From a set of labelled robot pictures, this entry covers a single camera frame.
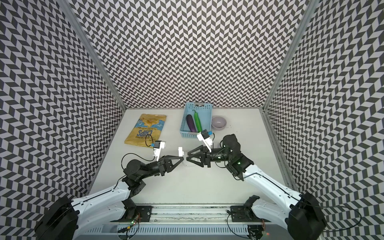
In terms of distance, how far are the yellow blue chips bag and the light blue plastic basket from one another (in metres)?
0.16

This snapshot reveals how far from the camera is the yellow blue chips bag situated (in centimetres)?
100

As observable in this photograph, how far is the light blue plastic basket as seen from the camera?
3.52 feet
